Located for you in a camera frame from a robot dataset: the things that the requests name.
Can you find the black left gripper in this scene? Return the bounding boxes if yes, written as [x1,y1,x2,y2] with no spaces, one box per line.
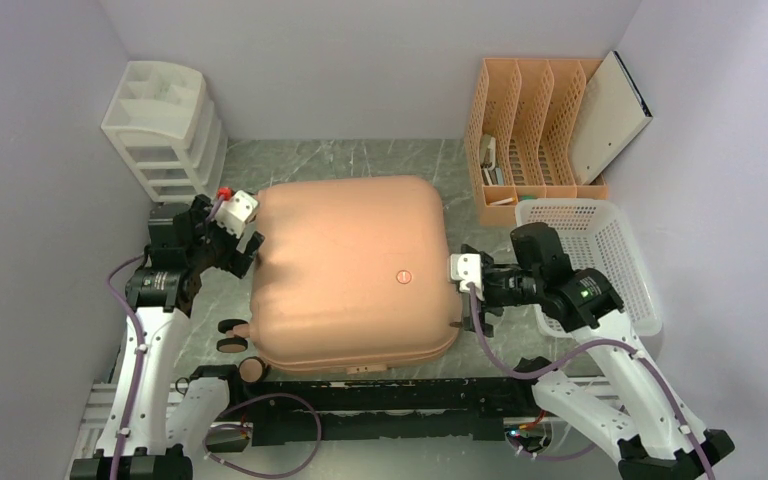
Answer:
[186,195,264,278]

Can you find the white plastic mesh basket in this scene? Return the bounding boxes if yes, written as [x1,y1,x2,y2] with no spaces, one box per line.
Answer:
[515,198,663,337]

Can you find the white plastic drawer organizer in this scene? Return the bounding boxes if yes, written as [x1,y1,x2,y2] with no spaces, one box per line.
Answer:
[101,61,228,203]

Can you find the pink hard-shell suitcase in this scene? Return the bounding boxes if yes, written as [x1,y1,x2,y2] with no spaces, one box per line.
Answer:
[249,176,462,373]

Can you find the orange plastic file rack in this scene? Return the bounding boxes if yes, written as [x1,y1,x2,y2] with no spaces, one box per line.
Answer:
[464,58,609,226]

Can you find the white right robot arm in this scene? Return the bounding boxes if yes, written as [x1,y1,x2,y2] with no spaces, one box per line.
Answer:
[449,222,735,479]

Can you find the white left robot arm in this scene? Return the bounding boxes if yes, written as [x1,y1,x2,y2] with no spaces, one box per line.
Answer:
[69,191,264,479]

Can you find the black suitcase wheel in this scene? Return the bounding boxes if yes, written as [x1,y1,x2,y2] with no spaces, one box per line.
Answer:
[215,318,270,384]

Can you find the white flat board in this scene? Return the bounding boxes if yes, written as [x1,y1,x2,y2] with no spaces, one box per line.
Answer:
[569,50,653,184]

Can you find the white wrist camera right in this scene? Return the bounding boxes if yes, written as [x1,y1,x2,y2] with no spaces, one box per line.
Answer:
[449,253,484,300]

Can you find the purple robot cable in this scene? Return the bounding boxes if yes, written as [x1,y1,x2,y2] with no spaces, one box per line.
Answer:
[99,251,319,479]

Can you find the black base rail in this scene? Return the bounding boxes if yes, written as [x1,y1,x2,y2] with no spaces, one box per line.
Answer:
[217,375,542,446]

